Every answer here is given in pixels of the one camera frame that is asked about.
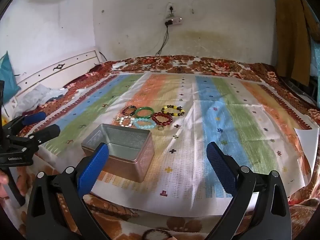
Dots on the person's left hand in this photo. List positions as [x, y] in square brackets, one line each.
[3, 182]

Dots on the small dark tangled object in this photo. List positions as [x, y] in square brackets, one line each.
[179, 68]

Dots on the teal pillow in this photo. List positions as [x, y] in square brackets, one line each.
[7, 77]

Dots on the white plastic bag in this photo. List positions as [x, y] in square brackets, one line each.
[37, 96]

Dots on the white wall socket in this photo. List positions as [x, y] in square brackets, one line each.
[170, 7]

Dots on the hanging brown garment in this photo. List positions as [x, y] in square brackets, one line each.
[290, 30]

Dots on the rectangular metal tin box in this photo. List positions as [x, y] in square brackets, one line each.
[130, 142]

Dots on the white bed headboard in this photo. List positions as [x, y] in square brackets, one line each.
[50, 75]

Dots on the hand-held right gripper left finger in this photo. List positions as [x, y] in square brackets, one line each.
[93, 172]

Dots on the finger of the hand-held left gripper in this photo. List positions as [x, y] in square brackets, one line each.
[48, 132]
[35, 118]

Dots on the white power strip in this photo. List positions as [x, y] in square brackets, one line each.
[175, 21]

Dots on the blue dotted printed cloth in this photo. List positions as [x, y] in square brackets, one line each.
[316, 60]

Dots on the green jade bangle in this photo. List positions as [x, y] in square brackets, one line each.
[146, 108]

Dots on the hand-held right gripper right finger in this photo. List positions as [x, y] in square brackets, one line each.
[221, 170]

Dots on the striped colourful cloth mat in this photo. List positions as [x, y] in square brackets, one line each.
[190, 142]

